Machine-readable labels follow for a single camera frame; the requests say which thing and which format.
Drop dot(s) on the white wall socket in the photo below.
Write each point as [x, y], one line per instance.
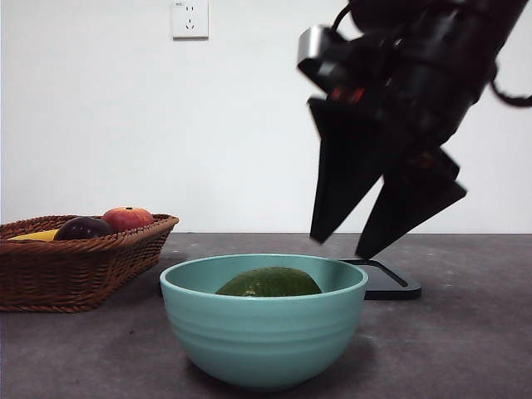
[190, 21]

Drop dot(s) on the brown wicker basket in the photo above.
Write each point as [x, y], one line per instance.
[62, 274]

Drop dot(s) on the black rectangular tray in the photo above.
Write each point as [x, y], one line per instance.
[395, 287]

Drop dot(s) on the teal ribbed bowl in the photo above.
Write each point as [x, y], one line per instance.
[262, 332]

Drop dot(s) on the dark red apple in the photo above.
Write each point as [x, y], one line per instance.
[83, 228]

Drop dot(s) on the green avocado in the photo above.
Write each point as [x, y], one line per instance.
[270, 284]

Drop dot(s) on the red yellow apple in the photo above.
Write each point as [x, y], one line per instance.
[124, 219]

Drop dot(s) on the yellow banana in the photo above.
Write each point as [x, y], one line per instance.
[35, 236]

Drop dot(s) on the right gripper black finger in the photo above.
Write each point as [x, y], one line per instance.
[411, 203]
[345, 166]

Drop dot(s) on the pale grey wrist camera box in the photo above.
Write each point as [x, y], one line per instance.
[311, 41]

